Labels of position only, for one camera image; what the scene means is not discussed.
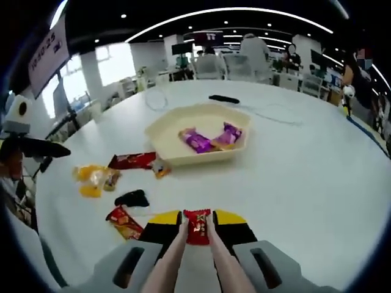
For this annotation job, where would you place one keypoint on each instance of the person's left hand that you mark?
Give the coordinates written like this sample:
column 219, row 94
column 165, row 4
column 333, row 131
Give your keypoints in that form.
column 12, row 166

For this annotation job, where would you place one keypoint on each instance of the large display screen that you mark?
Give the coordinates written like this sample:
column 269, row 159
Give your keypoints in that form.
column 50, row 55

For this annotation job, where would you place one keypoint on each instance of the cardboard box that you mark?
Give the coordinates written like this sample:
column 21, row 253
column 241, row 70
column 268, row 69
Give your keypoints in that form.
column 335, row 97

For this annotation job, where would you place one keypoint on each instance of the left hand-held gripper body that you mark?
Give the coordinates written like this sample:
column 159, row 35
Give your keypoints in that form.
column 18, row 126

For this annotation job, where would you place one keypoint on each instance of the hanging dark screen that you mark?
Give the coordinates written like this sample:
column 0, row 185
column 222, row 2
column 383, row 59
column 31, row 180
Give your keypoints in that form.
column 208, row 36

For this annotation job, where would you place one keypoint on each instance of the black clip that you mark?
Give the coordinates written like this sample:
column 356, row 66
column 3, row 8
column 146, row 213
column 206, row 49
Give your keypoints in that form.
column 133, row 198

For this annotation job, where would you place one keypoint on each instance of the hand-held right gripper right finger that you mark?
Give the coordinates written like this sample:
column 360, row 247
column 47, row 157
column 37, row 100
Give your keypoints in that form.
column 268, row 265

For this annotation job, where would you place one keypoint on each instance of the purple candy food packet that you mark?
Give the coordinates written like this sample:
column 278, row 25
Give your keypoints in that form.
column 229, row 135
column 197, row 141

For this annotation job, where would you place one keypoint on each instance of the small red candy food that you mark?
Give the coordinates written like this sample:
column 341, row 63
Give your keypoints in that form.
column 197, row 227

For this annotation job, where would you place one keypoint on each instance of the beige hexagonal container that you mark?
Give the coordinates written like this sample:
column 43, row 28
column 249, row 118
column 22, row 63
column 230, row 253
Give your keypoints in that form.
column 171, row 134

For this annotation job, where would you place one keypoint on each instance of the white mesh chair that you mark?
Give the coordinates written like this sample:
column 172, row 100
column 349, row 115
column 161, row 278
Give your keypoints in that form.
column 210, row 68
column 239, row 67
column 313, row 85

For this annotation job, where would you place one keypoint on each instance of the dark red snack food bar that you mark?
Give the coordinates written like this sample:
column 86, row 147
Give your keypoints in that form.
column 131, row 160

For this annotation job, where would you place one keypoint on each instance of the long ceiling light strip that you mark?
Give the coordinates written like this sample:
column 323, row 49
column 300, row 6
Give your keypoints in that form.
column 232, row 9

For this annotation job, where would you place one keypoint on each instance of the red snack food packet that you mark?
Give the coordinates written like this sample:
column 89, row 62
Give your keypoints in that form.
column 125, row 224

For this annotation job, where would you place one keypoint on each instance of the black bar-shaped device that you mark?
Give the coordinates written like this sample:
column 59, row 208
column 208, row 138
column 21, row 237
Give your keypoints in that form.
column 224, row 99

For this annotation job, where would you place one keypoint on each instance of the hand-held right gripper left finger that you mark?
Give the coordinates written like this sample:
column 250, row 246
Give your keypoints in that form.
column 128, row 265

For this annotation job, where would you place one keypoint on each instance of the gold candy food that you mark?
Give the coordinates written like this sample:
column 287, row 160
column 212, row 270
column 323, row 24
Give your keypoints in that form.
column 112, row 180

